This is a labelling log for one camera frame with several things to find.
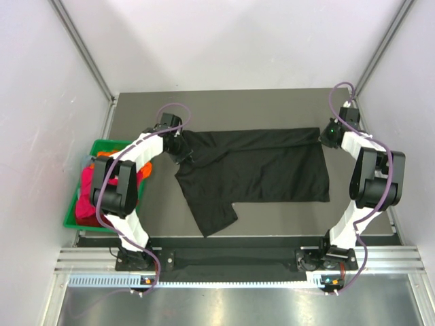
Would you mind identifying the black t shirt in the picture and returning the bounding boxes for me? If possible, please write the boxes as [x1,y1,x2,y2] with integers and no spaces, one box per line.
[175,128,330,237]

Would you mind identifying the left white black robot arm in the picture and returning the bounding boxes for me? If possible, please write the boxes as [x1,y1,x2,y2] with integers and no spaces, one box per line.
[89,113,192,270]

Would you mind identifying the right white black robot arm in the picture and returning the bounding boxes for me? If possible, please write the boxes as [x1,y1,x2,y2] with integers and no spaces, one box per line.
[317,103,406,269]

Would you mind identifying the orange t shirt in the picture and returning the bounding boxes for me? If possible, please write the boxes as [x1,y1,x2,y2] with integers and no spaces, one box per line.
[96,149,152,188]

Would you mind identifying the magenta t shirt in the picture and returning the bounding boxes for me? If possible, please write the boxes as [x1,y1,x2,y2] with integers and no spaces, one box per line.
[75,164,116,220]

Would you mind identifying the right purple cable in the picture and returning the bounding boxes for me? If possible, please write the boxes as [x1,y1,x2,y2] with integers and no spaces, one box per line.
[328,81,397,295]

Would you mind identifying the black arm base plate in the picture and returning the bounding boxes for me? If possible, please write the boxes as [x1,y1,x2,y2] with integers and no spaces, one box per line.
[114,236,361,272]

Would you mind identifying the grey slotted cable duct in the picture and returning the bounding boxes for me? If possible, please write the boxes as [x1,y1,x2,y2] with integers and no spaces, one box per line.
[68,274,339,289]

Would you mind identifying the aluminium frame rail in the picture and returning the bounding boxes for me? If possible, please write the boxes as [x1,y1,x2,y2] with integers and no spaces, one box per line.
[54,246,424,280]

